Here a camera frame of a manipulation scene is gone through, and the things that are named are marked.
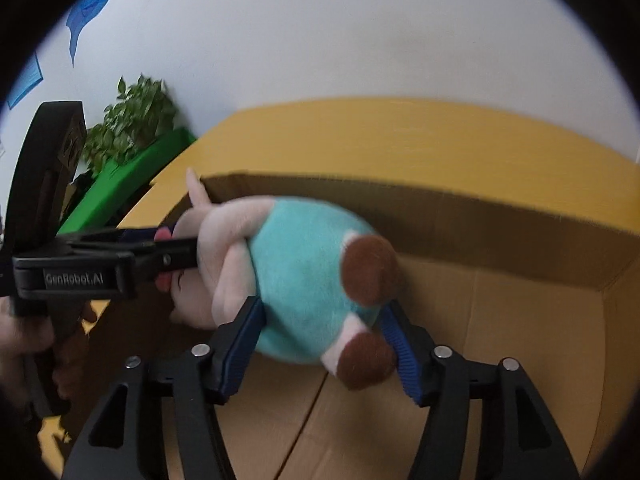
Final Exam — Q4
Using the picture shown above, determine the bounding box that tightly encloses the green cloth covered bench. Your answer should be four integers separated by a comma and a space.
58, 128, 196, 234

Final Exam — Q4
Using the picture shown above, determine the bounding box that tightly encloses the blue wall poster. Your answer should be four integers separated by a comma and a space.
6, 53, 43, 110

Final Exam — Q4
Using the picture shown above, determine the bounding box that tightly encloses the shallow cardboard box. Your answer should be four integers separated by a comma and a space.
37, 173, 640, 480

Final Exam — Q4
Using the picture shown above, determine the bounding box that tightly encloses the green potted plant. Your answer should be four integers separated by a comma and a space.
81, 74, 178, 177

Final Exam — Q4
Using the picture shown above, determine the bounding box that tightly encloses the pig plush teal shirt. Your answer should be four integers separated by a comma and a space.
155, 170, 401, 390

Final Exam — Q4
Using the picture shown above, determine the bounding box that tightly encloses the person's left hand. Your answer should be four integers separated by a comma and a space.
0, 297, 54, 410

